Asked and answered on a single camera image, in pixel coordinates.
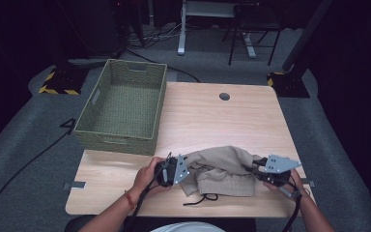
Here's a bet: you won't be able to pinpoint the white desk frame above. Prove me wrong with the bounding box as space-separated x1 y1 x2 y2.
177 0 258 59

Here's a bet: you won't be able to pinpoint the yellow black striped stand base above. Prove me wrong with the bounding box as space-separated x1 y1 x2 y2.
38 66 90 97
266 71 311 99

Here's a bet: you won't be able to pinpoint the long black floor cable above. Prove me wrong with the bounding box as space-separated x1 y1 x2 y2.
0 47 125 232

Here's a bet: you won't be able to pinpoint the beige shorts with black drawstring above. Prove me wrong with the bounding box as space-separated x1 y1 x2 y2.
181 145 264 208

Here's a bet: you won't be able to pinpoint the grey tape strip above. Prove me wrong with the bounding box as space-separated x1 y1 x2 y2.
61 181 87 191
300 177 317 189

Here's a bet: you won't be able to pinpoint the right hand-held gripper cable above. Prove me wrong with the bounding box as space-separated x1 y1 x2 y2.
275 179 304 232

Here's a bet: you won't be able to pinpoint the person's left hand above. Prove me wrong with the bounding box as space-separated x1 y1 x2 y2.
131 156 172 203

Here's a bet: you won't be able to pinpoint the person's right hand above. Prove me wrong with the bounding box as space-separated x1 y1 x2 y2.
263 169 310 201

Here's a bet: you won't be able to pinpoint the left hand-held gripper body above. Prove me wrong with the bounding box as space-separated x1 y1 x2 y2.
154 154 190 189

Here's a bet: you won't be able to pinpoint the green woven basket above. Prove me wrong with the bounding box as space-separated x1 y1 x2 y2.
73 58 169 157

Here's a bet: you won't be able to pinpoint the bundle of floor cables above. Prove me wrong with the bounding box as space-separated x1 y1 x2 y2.
125 21 188 50

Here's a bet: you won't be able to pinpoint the slanted black stand pole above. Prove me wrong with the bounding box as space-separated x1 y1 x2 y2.
281 0 335 73

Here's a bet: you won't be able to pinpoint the hand-held gripper cable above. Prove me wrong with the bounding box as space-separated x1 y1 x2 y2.
275 179 304 232
122 152 172 232

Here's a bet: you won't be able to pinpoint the left hand-held gripper cable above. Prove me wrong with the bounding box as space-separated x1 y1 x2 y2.
122 152 172 232

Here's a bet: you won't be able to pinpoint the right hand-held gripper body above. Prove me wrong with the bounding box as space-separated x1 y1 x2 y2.
256 153 303 188

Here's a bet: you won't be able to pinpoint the black chair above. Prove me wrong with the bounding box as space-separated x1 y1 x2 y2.
221 2 285 68

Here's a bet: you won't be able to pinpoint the red bead bracelet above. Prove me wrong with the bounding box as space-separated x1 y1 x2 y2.
123 189 138 211

